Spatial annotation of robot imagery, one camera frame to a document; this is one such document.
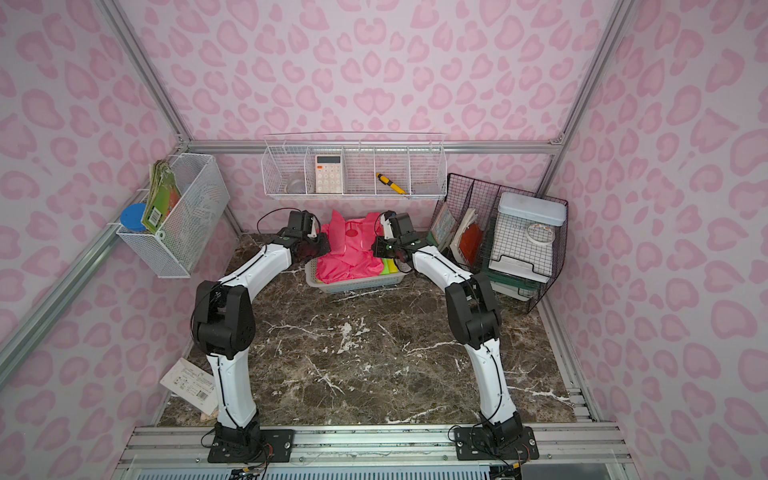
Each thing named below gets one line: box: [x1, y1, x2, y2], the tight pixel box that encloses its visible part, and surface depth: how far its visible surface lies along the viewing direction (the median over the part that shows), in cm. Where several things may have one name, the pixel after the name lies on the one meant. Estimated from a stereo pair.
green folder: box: [427, 201, 457, 251], surface depth 113 cm
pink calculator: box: [315, 155, 342, 193], surface depth 95 cm
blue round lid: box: [120, 203, 147, 232], surface depth 67 cm
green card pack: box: [141, 159, 182, 235], surface depth 71 cm
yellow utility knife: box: [376, 172, 407, 195], surface depth 99 cm
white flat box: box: [488, 211, 555, 283], surface depth 90 cm
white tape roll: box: [527, 223, 556, 243], surface depth 94 cm
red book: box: [450, 208, 483, 267], surface depth 106 cm
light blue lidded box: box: [498, 191, 567, 226], surface depth 97 cm
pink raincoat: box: [316, 209, 384, 284], surface depth 100 cm
